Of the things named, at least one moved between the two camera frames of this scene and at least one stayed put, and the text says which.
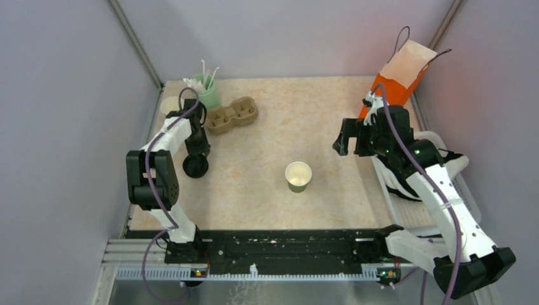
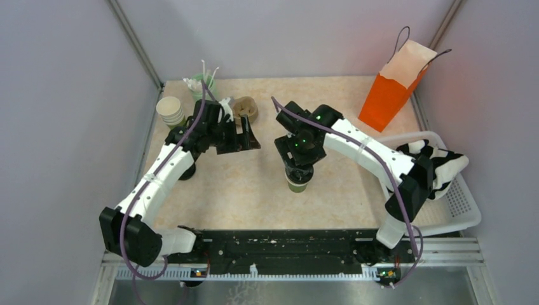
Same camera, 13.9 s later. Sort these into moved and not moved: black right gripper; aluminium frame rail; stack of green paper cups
Moved: black right gripper
Not moved: stack of green paper cups; aluminium frame rail
